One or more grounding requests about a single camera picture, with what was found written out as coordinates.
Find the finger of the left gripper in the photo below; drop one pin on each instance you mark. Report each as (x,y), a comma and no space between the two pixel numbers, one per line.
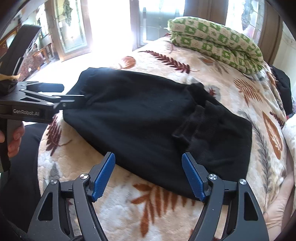
(57,101)
(40,86)

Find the white floral quilt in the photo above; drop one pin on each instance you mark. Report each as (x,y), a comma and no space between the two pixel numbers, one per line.
(289,132)

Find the stained glass wooden door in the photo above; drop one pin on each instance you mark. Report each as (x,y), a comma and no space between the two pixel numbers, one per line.
(91,29)

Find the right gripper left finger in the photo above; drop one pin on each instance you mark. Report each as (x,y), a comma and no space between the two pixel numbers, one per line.
(51,219)

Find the green patterned folded quilt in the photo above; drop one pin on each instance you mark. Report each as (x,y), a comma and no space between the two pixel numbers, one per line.
(217,41)

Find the person's left hand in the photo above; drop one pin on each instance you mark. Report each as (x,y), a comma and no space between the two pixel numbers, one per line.
(14,145)

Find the black clothing pile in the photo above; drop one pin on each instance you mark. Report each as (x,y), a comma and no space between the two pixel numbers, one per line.
(283,86)

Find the black pants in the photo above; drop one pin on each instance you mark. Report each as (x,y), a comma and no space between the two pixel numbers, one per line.
(149,122)

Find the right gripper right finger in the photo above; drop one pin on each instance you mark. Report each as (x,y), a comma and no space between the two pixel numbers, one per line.
(244,220)

